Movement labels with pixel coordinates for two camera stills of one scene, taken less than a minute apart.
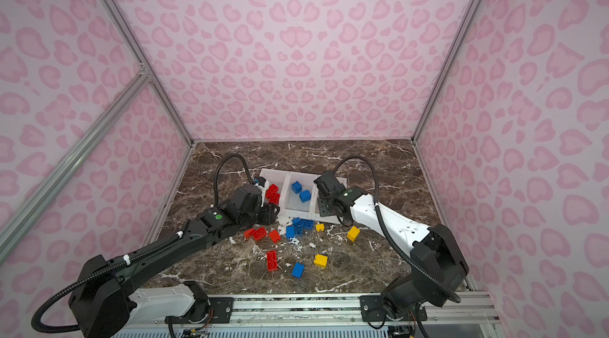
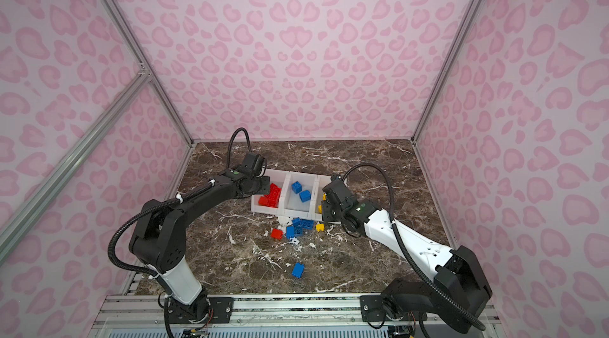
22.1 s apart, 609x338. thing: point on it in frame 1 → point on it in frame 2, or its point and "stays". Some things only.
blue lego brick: x=305 y=196 stays
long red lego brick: x=271 y=193 stays
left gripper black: x=271 y=213 → x=266 y=182
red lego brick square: x=274 y=236 stays
